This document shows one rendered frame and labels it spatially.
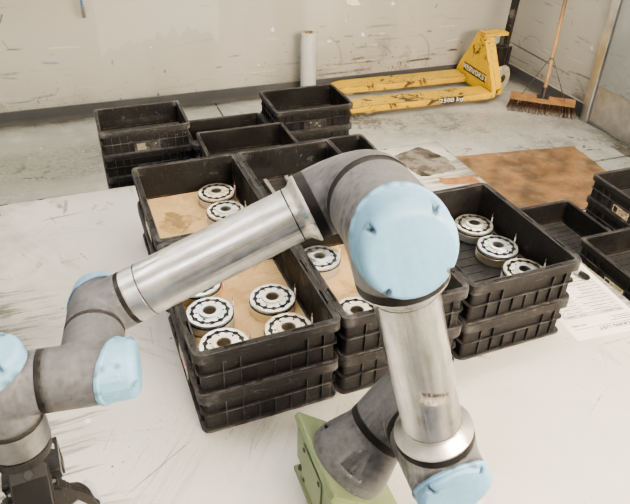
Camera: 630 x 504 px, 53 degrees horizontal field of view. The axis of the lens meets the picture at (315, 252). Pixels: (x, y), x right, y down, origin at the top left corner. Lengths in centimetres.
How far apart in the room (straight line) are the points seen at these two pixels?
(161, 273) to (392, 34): 441
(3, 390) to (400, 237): 46
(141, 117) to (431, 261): 263
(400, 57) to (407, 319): 452
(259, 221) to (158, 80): 389
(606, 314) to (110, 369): 135
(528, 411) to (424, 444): 58
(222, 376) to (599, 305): 103
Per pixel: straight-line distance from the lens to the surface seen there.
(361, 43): 502
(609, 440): 149
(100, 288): 86
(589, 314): 178
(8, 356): 76
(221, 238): 81
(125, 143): 295
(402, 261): 68
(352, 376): 138
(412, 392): 85
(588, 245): 250
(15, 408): 78
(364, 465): 109
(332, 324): 124
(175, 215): 179
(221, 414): 133
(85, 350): 77
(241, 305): 144
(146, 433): 139
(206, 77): 472
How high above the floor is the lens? 175
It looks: 35 degrees down
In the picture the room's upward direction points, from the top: 1 degrees clockwise
